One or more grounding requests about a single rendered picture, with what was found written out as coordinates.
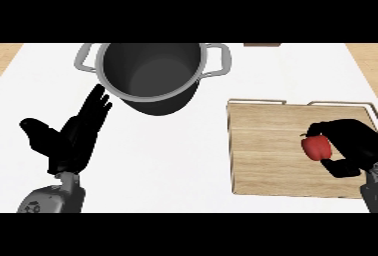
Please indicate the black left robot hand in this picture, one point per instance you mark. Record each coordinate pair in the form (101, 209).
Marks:
(74, 140)

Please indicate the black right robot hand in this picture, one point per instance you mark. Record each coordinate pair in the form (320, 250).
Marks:
(352, 140)

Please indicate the red bell pepper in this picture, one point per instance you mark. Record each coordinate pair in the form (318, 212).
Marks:
(317, 148)

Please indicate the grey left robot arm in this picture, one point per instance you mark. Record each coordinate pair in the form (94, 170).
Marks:
(52, 196)

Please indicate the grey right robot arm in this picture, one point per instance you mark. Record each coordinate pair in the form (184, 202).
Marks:
(370, 186)

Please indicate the wooden tray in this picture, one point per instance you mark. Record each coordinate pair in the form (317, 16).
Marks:
(286, 150)

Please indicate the grey metal pot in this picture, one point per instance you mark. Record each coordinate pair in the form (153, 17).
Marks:
(153, 75)

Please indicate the brown object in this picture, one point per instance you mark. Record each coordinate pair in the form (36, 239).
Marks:
(262, 44)

